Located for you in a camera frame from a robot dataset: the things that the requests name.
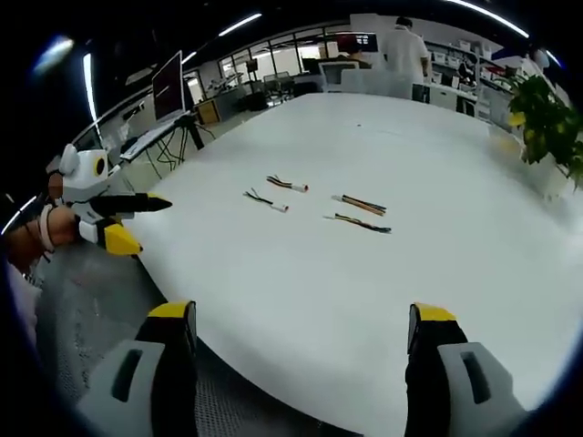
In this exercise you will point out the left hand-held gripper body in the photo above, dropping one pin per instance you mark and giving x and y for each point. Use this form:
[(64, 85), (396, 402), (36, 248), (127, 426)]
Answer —
[(84, 182)]

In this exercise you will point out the JST connector with red tip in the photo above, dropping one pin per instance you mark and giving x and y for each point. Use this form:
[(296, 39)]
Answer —
[(291, 183)]

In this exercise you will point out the green potted plant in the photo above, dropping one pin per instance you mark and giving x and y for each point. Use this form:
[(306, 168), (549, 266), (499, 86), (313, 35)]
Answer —
[(546, 118)]

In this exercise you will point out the white shelving unit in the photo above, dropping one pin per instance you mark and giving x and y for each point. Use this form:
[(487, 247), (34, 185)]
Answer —
[(460, 59)]

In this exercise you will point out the white keyboard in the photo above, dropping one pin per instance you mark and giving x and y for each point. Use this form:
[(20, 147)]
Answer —
[(143, 141)]

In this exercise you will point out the black tripod stand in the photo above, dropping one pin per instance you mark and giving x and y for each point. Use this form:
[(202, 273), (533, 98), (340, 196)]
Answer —
[(189, 132)]

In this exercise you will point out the wall screen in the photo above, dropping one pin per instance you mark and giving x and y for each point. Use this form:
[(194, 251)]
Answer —
[(362, 42)]

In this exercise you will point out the person's left hand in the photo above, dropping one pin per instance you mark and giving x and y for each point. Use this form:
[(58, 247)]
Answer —
[(61, 227)]

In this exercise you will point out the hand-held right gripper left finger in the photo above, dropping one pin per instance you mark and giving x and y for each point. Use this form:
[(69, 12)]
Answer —
[(164, 364)]

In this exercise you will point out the computer monitor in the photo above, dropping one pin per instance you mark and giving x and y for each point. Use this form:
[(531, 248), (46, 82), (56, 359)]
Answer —
[(168, 86)]

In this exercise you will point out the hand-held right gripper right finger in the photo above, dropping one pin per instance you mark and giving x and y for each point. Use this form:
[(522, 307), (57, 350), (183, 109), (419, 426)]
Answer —
[(451, 364)]

